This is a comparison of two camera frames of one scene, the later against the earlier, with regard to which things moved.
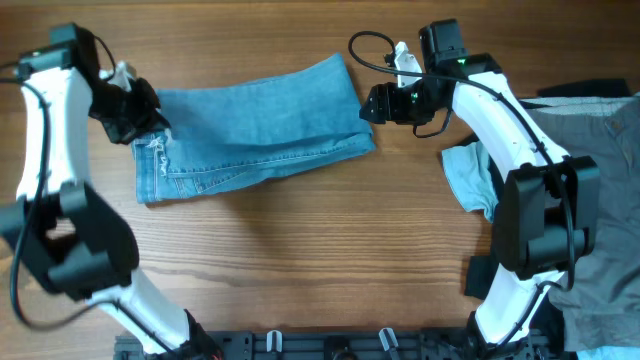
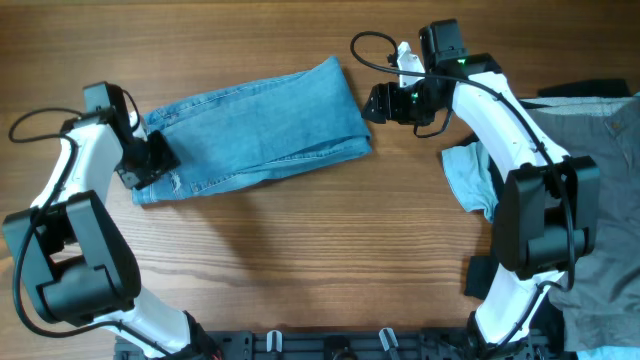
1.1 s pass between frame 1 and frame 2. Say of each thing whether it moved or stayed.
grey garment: stayed
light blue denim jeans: stayed
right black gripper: stayed
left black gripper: moved
